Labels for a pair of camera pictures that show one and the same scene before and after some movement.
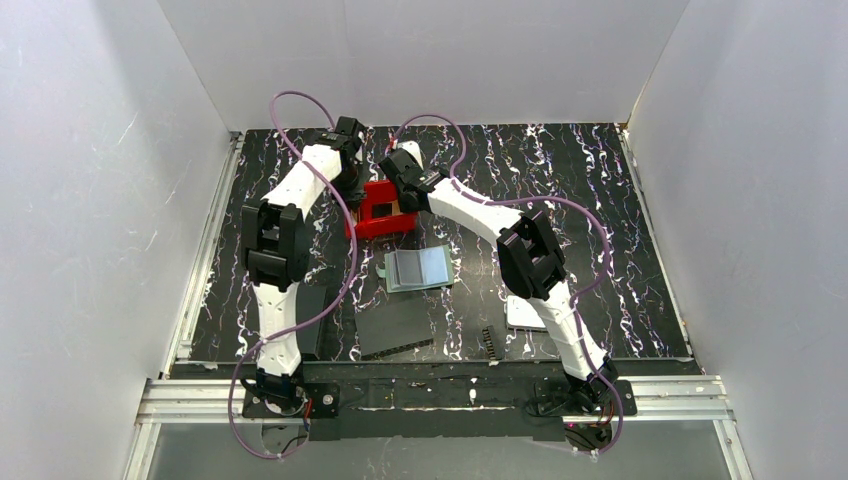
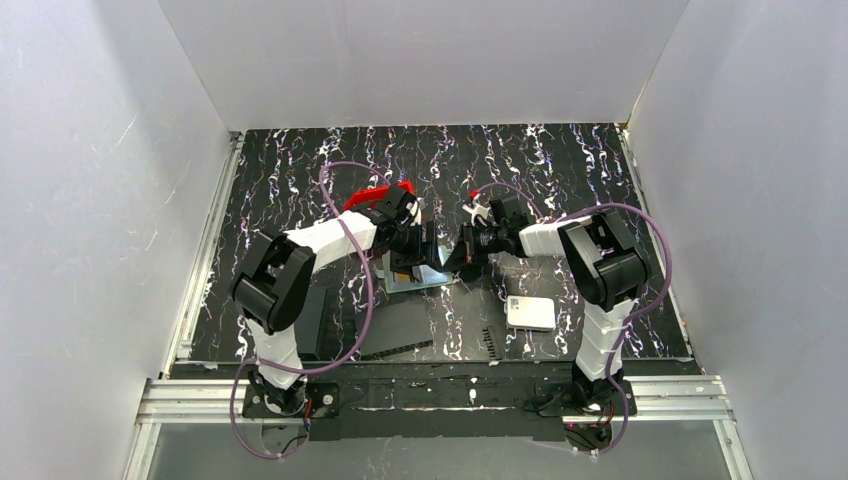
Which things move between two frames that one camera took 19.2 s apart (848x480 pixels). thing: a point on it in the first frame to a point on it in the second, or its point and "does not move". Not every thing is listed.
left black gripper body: x=356 y=187 to x=411 y=257
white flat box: x=520 y=313 does not move
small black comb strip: x=487 y=336 does not move
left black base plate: x=321 y=402 does not move
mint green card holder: x=417 y=269 does not move
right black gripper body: x=398 y=178 to x=469 y=244
